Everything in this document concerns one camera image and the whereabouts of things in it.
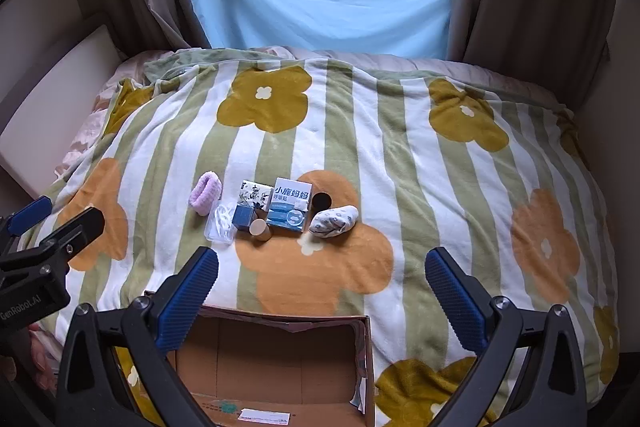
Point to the patterned white sock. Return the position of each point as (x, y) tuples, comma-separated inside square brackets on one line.
[(332, 220)]

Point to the dark blue box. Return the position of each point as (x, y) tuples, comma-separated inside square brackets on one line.
[(243, 217)]

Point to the person's left hand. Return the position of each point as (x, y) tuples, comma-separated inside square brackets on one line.
[(39, 352)]

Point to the white headboard panel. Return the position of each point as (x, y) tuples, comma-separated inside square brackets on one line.
[(55, 102)]

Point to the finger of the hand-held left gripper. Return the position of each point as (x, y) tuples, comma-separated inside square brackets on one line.
[(30, 213), (75, 232)]

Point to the pink fluffy hair band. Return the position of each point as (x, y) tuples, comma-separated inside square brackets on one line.
[(205, 197)]

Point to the cardboard box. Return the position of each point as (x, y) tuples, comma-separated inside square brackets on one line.
[(280, 362)]

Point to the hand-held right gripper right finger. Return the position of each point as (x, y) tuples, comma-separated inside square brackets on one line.
[(455, 302)]

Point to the printed tissue pack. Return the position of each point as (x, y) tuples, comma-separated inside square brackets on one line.
[(253, 194)]

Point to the striped flower blanket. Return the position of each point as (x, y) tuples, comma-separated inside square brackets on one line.
[(400, 147)]

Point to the brown cardboard tube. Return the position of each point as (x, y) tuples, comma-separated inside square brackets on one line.
[(260, 229)]

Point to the blue and white box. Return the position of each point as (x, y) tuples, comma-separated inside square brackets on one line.
[(287, 207)]

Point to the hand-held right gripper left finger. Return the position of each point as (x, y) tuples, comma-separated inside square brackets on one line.
[(192, 302)]

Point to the black cylinder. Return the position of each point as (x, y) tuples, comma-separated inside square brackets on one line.
[(321, 201)]

